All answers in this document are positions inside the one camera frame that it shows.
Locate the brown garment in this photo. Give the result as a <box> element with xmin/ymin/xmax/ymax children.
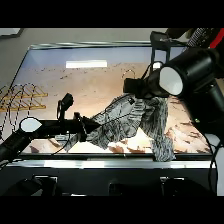
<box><xmin>164</xmin><ymin>27</ymin><xmax>193</xmax><ymax>40</ymax></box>

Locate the black white striped shirt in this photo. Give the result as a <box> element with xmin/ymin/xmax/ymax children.
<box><xmin>54</xmin><ymin>93</ymin><xmax>177</xmax><ymax>163</ymax></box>

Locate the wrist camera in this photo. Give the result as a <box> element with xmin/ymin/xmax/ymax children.
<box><xmin>149</xmin><ymin>30</ymin><xmax>174</xmax><ymax>68</ymax></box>
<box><xmin>56</xmin><ymin>92</ymin><xmax>75</xmax><ymax>122</ymax></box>

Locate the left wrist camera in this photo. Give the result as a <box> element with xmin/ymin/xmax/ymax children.
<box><xmin>56</xmin><ymin>92</ymin><xmax>75</xmax><ymax>122</ymax></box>

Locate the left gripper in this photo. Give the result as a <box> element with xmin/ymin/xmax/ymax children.
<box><xmin>73</xmin><ymin>111</ymin><xmax>103</xmax><ymax>143</ymax></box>

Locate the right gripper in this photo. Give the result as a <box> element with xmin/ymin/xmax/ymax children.
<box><xmin>122</xmin><ymin>77</ymin><xmax>150</xmax><ymax>100</ymax></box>

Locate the silver frame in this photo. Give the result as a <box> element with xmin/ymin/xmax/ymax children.
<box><xmin>0</xmin><ymin>159</ymin><xmax>224</xmax><ymax>197</ymax></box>

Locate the black cable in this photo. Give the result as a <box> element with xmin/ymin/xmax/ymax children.
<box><xmin>202</xmin><ymin>131</ymin><xmax>218</xmax><ymax>195</ymax></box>
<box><xmin>49</xmin><ymin>131</ymin><xmax>74</xmax><ymax>156</ymax></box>

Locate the checked garment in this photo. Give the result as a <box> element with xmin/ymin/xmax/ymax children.
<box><xmin>185</xmin><ymin>27</ymin><xmax>210</xmax><ymax>48</ymax></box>

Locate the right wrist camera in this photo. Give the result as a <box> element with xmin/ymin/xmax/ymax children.
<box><xmin>149</xmin><ymin>30</ymin><xmax>174</xmax><ymax>68</ymax></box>

